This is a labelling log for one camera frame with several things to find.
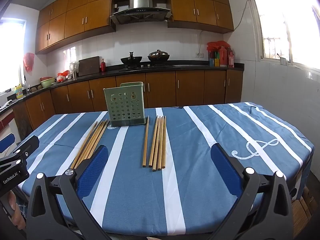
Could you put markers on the white wall socket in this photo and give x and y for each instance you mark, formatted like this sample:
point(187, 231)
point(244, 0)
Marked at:
point(200, 54)

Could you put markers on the large bright window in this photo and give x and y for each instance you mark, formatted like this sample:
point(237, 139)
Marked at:
point(282, 25)

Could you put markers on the wooden kitchen cabinets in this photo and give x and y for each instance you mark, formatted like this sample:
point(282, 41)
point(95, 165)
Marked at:
point(75, 22)
point(190, 87)

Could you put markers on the black kitchen countertop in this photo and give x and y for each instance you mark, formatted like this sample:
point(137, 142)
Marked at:
point(190, 67)

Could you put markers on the red bottle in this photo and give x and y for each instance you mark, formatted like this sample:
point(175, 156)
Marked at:
point(103, 66)

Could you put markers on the black gas stove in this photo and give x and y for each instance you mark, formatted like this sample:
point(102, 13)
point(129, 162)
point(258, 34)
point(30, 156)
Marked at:
point(150, 66)

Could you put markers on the white cup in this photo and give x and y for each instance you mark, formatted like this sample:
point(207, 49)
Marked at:
point(282, 61)

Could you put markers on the green perforated utensil holder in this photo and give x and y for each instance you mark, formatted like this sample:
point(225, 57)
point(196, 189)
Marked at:
point(125, 105)

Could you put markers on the small bright window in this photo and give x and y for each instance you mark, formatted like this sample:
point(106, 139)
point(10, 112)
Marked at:
point(10, 55)

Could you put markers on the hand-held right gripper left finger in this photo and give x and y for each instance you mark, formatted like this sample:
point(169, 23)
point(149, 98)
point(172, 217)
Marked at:
point(95, 170)

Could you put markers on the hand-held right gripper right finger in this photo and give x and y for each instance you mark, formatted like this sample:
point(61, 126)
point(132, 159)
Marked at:
point(225, 171)

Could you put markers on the blue white striped tablecloth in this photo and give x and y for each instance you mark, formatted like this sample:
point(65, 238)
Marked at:
point(200, 180)

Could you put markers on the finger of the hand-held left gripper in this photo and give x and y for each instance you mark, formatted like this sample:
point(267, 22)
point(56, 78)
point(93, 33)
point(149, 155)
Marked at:
point(27, 146)
point(7, 142)

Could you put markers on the clear plastic container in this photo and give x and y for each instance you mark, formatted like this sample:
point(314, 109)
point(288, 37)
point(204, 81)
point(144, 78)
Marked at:
point(74, 70)

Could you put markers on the yellow detergent bottle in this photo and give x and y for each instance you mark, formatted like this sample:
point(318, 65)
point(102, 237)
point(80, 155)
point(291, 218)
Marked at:
point(19, 92)

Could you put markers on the red bag with condiment bottles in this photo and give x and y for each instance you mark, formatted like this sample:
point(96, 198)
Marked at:
point(220, 55)

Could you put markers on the dark wooden cutting board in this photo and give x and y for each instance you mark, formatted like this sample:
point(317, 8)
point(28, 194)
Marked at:
point(88, 66)

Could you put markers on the black wok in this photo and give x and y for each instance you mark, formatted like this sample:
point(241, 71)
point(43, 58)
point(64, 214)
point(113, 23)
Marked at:
point(131, 60)

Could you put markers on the green basin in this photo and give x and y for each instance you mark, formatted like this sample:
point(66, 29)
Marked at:
point(47, 83)

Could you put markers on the lower wooden kitchen cabinets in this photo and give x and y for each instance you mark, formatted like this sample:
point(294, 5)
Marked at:
point(190, 87)

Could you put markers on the pile of wooden chopsticks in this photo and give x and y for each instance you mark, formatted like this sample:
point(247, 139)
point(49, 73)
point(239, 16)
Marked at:
point(92, 140)

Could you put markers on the steel range hood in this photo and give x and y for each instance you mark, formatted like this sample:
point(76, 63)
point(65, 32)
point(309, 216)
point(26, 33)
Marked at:
point(140, 0)

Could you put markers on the upper wooden kitchen cabinets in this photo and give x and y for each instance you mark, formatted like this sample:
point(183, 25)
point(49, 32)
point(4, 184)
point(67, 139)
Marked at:
point(75, 22)

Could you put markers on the red hanging plastic bag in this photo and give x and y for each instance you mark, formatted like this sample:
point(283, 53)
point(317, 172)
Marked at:
point(28, 61)

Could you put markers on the brown cardboard box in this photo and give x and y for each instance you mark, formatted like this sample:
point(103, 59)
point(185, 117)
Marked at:
point(303, 210)

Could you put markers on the red white plastic bag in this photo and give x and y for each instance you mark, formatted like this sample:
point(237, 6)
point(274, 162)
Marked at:
point(62, 76)

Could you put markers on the lidded dark wok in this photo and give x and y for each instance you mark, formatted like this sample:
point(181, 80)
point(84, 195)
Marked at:
point(158, 56)

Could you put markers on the person's left hand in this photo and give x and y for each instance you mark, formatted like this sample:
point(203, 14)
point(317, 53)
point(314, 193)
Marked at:
point(18, 215)

